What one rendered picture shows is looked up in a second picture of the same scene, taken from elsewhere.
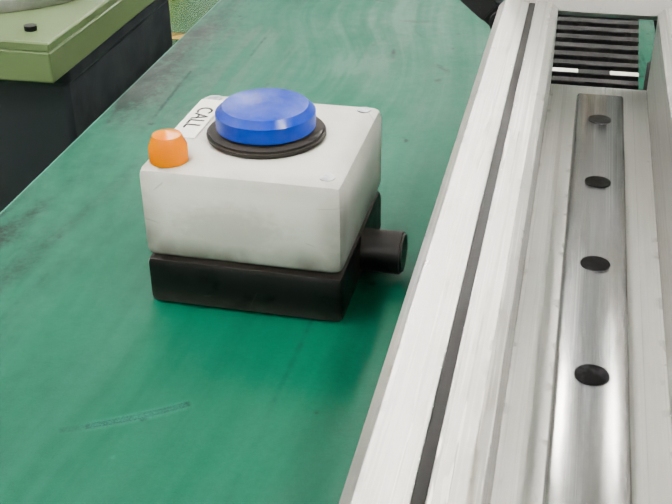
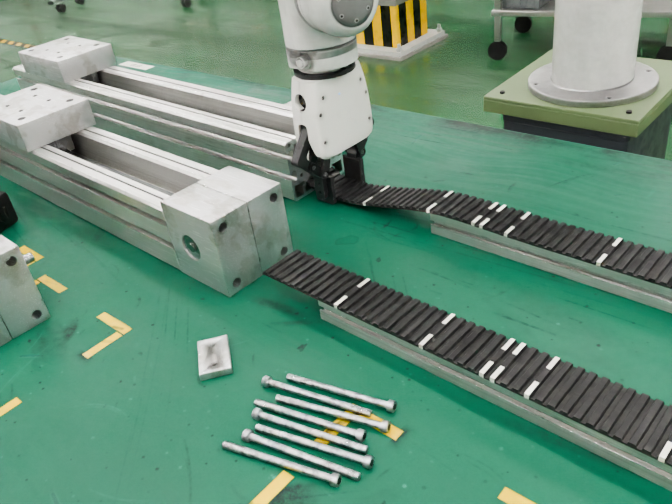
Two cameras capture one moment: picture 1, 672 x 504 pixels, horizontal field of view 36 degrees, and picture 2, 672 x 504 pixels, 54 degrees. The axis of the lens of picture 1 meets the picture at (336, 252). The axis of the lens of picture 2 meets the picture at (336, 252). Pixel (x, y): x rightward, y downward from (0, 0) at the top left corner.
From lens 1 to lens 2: 1.24 m
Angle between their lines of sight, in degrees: 97
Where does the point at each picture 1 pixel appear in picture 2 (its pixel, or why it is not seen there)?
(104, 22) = (531, 111)
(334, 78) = (446, 157)
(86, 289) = not seen: hidden behind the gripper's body
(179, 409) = not seen: hidden behind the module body
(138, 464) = not seen: hidden behind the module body
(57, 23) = (507, 96)
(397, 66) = (449, 171)
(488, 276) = (211, 93)
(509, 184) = (233, 99)
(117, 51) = (552, 133)
